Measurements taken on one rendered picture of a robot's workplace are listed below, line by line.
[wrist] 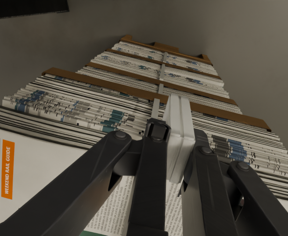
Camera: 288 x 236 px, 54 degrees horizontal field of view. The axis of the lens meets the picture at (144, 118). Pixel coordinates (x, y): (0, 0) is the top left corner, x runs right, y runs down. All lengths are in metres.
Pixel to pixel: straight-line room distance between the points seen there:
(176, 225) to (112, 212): 0.07
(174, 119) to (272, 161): 0.25
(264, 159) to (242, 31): 1.00
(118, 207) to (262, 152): 0.20
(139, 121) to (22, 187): 0.16
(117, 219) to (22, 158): 0.12
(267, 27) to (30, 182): 1.20
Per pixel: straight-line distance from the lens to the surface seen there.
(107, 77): 0.64
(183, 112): 0.18
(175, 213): 0.33
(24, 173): 0.33
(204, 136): 0.18
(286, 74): 1.44
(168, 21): 1.31
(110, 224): 0.35
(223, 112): 0.49
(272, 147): 0.43
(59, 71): 0.50
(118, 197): 0.32
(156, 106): 0.42
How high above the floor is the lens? 1.30
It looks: 67 degrees down
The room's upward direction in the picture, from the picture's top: 166 degrees counter-clockwise
